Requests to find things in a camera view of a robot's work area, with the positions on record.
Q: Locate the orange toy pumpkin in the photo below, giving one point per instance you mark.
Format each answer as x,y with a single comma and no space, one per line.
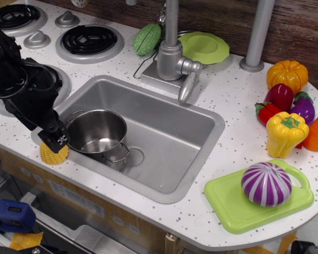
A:
290,73

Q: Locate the back left stove burner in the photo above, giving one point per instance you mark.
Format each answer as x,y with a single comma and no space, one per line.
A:
18,20

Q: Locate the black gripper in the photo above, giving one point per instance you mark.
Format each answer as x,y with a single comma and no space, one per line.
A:
28,90

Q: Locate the yellow toy bell pepper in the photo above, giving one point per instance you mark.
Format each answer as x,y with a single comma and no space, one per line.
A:
284,132

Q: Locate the grey toy faucet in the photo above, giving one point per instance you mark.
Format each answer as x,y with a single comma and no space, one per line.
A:
172,71

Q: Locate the lower grey stove knob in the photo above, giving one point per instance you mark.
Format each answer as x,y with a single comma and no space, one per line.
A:
37,40

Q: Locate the dark red toy pepper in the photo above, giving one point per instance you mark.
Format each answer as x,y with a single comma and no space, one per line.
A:
280,96

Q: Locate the toy oven front panel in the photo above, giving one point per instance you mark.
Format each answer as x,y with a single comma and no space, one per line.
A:
74,206

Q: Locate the stainless steel pot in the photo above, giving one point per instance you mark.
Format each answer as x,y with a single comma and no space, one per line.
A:
99,134

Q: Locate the green toy bitter gourd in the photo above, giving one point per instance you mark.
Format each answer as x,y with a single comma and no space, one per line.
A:
147,39

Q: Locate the green plastic cutting board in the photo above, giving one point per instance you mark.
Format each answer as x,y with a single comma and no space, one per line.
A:
238,214

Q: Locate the purple toy eggplant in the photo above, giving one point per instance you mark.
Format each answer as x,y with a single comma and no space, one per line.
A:
303,106

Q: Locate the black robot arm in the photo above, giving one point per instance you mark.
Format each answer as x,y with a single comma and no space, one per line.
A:
11,51

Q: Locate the blue clamp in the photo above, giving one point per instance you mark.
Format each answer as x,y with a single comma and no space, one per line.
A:
16,217

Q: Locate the yellow toy corn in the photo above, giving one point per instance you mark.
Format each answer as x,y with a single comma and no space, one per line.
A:
51,158

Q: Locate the purple striped toy onion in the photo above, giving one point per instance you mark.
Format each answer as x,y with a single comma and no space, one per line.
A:
266,184

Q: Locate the grey vertical post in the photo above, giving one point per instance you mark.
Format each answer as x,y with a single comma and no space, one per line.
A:
253,62

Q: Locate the green plastic plate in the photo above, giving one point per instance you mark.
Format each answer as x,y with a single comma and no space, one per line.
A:
204,47

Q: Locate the grey toy sink basin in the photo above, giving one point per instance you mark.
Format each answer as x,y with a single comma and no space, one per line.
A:
169,142

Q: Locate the upper grey stove knob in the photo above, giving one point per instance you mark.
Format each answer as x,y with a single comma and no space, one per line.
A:
67,20

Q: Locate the grey stove knob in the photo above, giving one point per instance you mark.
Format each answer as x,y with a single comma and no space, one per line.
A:
67,20
37,40

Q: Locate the back right stove burner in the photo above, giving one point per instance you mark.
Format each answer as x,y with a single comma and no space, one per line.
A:
89,44

